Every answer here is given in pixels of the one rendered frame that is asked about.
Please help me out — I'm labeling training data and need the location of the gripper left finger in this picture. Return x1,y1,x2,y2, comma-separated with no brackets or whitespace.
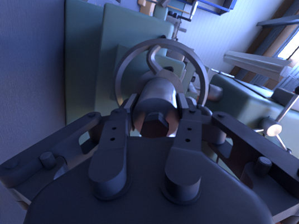
0,93,141,202

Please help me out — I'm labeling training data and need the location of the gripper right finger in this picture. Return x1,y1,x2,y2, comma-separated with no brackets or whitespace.
160,92,299,206

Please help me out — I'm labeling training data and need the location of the grey spoke lever with ball hub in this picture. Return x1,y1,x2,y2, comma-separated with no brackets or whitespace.
254,93,299,155

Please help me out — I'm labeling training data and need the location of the dark hex nut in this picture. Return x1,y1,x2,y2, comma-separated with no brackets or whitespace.
140,111,170,138

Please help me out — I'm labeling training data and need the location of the grey handwheel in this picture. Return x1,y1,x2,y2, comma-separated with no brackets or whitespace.
113,38,210,139

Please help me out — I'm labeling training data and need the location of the grey round handwheel grip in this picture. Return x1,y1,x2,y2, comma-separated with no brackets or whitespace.
207,84,224,101

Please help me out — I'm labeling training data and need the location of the white long ceiling light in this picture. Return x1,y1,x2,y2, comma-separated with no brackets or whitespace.
223,50,293,83

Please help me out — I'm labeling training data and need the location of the green milling machine body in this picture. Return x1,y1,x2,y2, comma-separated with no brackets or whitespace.
64,0,299,222

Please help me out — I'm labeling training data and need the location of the bright window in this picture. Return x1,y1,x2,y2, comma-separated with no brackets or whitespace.
276,35,299,62

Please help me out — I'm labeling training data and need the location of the brown cardboard box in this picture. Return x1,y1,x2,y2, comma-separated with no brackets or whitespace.
137,0,158,14

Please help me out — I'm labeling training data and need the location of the dark grey shelf board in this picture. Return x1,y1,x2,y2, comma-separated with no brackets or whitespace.
256,16,299,28

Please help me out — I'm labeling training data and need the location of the grey metal bracket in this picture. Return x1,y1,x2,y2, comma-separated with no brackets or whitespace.
170,16,188,41

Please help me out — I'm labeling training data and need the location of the grey crank handle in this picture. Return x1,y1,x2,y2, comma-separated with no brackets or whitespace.
184,1,199,23

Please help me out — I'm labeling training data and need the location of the blue metal shelf frame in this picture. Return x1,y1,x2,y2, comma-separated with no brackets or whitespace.
181,0,237,17

